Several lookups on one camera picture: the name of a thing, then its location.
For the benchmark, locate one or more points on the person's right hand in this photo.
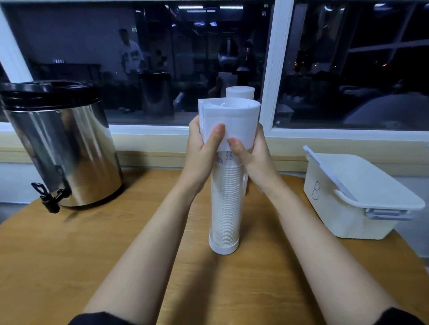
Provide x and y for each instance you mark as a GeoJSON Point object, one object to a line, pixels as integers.
{"type": "Point", "coordinates": [259, 167]}

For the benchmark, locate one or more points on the person's left hand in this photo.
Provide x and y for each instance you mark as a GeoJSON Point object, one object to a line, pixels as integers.
{"type": "Point", "coordinates": [197, 157]}

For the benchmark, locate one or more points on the person's right thumb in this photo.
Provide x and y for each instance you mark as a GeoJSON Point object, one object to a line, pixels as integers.
{"type": "Point", "coordinates": [238, 148]}

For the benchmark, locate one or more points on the person's left thumb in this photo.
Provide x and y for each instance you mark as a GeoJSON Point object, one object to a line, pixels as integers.
{"type": "Point", "coordinates": [215, 136]}

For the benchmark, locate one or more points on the clear cup dispenser white cap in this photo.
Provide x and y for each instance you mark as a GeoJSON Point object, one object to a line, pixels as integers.
{"type": "Point", "coordinates": [231, 113]}

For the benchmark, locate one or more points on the person's right forearm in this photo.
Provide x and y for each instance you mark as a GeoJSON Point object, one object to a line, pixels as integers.
{"type": "Point", "coordinates": [315, 254]}

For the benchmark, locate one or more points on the person's left forearm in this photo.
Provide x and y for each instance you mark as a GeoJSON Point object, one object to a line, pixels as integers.
{"type": "Point", "coordinates": [144, 254]}

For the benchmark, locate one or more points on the stack of white paper cups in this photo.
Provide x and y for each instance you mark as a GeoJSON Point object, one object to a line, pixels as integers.
{"type": "Point", "coordinates": [228, 201]}

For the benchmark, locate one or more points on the white plastic storage box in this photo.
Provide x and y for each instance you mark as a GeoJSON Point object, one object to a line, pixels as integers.
{"type": "Point", "coordinates": [338, 214]}

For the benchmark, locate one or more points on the white storage box lid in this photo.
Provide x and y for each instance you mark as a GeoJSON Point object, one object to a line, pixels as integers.
{"type": "Point", "coordinates": [365, 182]}

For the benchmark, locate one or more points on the stainless steel beverage urn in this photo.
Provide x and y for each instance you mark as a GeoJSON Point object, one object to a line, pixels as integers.
{"type": "Point", "coordinates": [63, 147]}

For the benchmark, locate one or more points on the black urn lid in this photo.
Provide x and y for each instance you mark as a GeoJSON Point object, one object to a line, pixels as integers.
{"type": "Point", "coordinates": [47, 93]}

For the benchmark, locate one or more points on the black urn spigot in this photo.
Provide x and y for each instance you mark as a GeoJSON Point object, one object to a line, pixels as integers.
{"type": "Point", "coordinates": [50, 199]}

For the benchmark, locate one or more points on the black left sleeve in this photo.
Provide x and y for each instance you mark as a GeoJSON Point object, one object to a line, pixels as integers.
{"type": "Point", "coordinates": [100, 318]}

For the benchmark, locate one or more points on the black sleeve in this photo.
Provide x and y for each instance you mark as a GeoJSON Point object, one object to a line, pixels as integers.
{"type": "Point", "coordinates": [100, 318]}
{"type": "Point", "coordinates": [400, 317]}

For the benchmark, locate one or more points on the black right sleeve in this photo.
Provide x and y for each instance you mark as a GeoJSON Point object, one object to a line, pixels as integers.
{"type": "Point", "coordinates": [400, 317]}

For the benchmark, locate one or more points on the white window frame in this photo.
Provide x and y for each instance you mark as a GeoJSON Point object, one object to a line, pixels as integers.
{"type": "Point", "coordinates": [276, 67]}

